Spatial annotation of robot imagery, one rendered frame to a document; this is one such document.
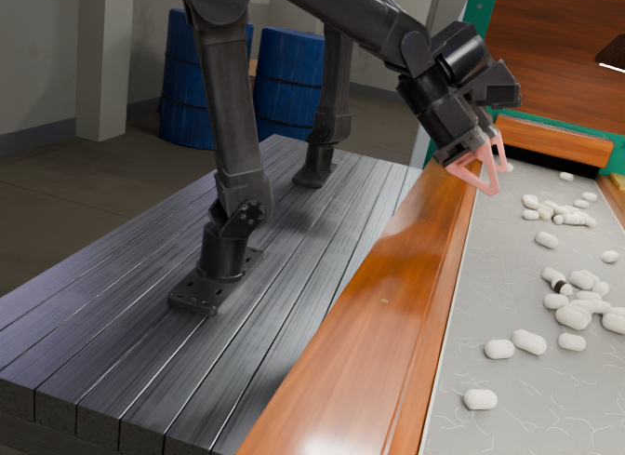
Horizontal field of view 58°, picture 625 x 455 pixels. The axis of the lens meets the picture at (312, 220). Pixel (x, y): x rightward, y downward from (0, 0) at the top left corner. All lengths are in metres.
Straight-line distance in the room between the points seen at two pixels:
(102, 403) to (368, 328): 0.26
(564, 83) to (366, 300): 1.16
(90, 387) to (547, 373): 0.47
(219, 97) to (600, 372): 0.53
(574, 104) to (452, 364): 1.17
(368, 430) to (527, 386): 0.22
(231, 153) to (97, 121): 3.03
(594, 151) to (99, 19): 2.81
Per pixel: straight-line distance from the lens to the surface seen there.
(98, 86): 3.67
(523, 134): 1.61
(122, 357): 0.64
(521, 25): 1.66
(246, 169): 0.71
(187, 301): 0.73
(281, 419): 0.44
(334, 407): 0.46
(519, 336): 0.67
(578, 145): 1.62
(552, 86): 1.67
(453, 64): 0.81
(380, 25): 0.73
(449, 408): 0.55
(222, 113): 0.69
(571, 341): 0.71
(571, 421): 0.60
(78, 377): 0.62
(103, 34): 3.61
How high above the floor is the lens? 1.06
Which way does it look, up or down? 21 degrees down
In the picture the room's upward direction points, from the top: 11 degrees clockwise
